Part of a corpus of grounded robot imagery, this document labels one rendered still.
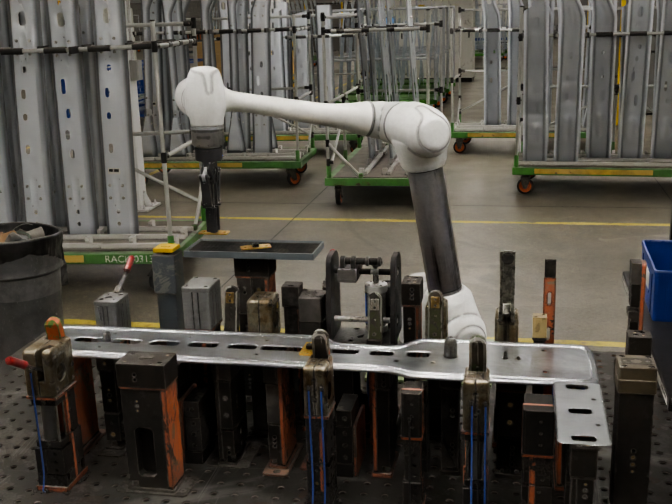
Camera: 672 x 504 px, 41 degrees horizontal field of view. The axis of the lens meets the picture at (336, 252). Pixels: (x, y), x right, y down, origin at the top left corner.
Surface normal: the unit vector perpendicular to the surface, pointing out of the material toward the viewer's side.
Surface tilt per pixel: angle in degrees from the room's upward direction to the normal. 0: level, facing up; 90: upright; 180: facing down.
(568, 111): 86
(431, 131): 85
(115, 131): 87
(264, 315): 90
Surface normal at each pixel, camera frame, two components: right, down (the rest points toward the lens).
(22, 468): -0.03, -0.96
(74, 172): -0.08, 0.21
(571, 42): -0.29, 0.23
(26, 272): 0.48, 0.24
